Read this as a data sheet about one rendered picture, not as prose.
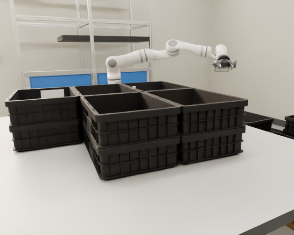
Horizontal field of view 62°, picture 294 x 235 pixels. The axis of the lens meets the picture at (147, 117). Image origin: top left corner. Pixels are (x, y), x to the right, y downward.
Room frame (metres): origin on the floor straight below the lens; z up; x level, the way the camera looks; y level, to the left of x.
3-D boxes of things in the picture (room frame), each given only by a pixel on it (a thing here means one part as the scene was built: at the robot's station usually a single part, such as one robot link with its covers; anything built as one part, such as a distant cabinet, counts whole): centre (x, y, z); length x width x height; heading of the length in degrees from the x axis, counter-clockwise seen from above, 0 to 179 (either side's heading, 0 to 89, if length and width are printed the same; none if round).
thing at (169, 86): (1.44, -0.04, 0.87); 0.40 x 0.30 x 0.11; 21
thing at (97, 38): (3.51, 0.55, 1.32); 1.20 x 0.45 x 0.06; 116
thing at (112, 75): (1.72, 0.23, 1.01); 0.09 x 0.09 x 0.17; 4
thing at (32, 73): (3.22, 0.69, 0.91); 1.70 x 0.10 x 0.05; 116
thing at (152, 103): (0.95, 0.09, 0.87); 0.40 x 0.30 x 0.11; 21
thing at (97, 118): (0.95, 0.09, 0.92); 0.40 x 0.30 x 0.02; 21
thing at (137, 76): (3.37, 0.31, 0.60); 0.72 x 0.03 x 0.56; 116
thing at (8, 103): (1.22, 0.51, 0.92); 0.40 x 0.30 x 0.02; 21
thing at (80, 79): (3.01, 1.03, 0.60); 0.72 x 0.03 x 0.56; 116
